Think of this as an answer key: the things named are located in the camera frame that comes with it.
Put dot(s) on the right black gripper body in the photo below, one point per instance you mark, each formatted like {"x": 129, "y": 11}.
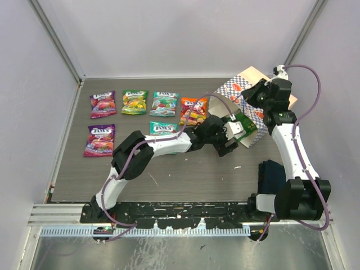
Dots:
{"x": 264, "y": 102}

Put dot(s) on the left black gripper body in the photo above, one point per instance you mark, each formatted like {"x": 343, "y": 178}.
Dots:
{"x": 219, "y": 139}

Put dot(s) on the checkered paper bag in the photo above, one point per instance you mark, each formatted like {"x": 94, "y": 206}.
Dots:
{"x": 227, "y": 100}

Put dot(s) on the green lime candy packet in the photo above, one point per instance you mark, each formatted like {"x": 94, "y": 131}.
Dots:
{"x": 249, "y": 129}

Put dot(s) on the orange fruit candy packet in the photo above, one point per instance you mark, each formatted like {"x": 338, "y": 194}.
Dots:
{"x": 196, "y": 112}

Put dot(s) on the teal mint candy packet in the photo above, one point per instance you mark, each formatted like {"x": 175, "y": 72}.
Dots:
{"x": 164, "y": 104}

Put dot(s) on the green yellow candy packet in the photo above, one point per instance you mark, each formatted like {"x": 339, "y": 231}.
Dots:
{"x": 134, "y": 102}

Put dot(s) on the purple candy snack packet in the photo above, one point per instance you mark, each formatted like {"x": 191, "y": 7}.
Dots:
{"x": 103, "y": 105}

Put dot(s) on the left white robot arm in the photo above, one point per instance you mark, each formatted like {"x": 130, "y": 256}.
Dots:
{"x": 133, "y": 155}

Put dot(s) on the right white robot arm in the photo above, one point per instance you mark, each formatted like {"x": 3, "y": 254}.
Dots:
{"x": 304, "y": 195}

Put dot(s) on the dark blue folded cloth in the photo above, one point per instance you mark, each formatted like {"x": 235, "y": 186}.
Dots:
{"x": 271, "y": 177}

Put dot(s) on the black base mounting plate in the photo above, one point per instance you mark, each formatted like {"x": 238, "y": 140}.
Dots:
{"x": 181, "y": 215}

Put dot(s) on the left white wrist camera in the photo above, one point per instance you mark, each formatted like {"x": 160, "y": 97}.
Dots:
{"x": 234, "y": 128}

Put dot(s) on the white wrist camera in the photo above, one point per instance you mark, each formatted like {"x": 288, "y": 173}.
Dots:
{"x": 234, "y": 128}
{"x": 279, "y": 72}

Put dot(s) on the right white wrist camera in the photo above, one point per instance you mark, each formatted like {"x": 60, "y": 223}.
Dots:
{"x": 279, "y": 72}

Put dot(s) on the right aluminium corner post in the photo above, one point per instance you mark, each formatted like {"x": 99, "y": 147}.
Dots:
{"x": 305, "y": 30}

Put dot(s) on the aluminium corner post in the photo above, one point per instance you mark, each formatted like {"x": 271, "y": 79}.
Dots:
{"x": 44, "y": 20}
{"x": 305, "y": 30}

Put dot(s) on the left aluminium corner post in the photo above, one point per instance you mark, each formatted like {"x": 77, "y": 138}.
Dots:
{"x": 44, "y": 20}

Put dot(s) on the aluminium front rail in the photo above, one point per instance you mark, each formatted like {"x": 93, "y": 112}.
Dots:
{"x": 73, "y": 214}

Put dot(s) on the white slotted cable duct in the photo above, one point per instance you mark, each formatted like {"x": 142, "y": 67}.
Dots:
{"x": 84, "y": 231}

